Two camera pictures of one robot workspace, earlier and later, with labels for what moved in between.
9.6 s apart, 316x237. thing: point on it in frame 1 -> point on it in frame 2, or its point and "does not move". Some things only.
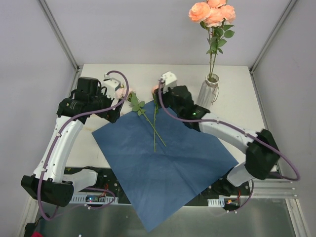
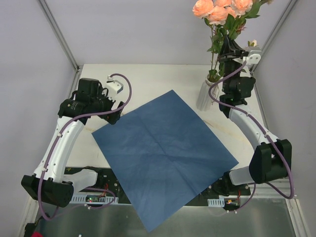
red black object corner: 29,228 does not move
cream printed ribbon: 89,129 -> 227,132
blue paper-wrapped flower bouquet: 137,105 -> 252,43
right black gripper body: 164,95 -> 228,58
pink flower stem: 153,127 -> 243,9
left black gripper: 114,111 does not move
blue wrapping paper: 160,163 does not move
